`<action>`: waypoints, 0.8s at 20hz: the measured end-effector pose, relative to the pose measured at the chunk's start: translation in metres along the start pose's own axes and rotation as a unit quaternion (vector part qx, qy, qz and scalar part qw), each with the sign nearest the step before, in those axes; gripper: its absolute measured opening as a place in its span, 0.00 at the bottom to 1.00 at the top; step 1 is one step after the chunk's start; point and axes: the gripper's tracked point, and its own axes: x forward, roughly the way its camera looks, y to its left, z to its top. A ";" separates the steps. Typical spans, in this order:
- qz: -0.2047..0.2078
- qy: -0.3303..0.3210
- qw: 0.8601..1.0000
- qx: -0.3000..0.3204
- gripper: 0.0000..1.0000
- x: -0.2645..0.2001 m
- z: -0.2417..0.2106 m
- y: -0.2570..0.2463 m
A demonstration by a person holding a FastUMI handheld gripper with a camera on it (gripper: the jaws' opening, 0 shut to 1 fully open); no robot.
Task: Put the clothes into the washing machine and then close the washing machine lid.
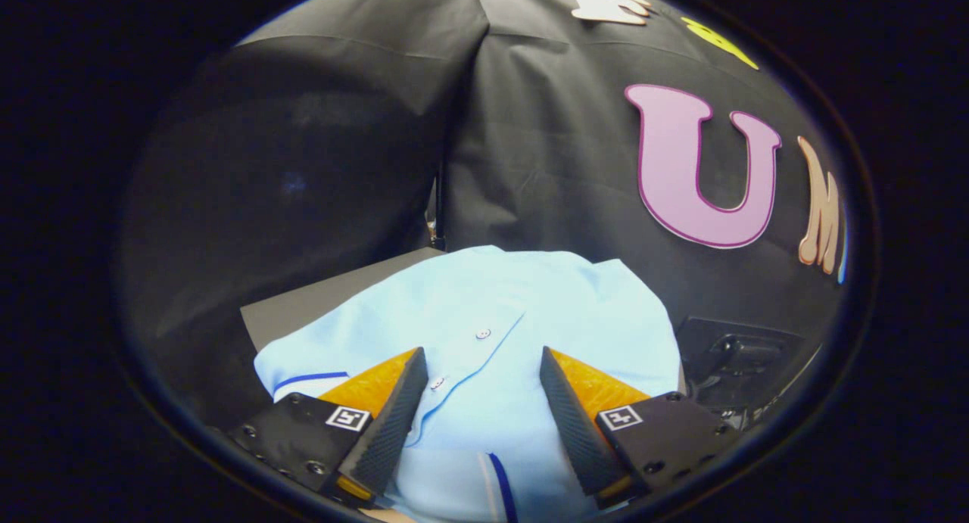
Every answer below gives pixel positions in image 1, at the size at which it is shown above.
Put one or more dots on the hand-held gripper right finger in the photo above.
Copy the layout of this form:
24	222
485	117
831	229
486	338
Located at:
575	421

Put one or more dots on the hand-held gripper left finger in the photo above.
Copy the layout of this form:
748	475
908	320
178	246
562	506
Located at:
394	417

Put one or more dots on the light blue shirt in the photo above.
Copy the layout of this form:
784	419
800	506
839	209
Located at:
484	303

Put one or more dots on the beige cabinet with dark sides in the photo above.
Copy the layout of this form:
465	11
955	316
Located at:
303	311

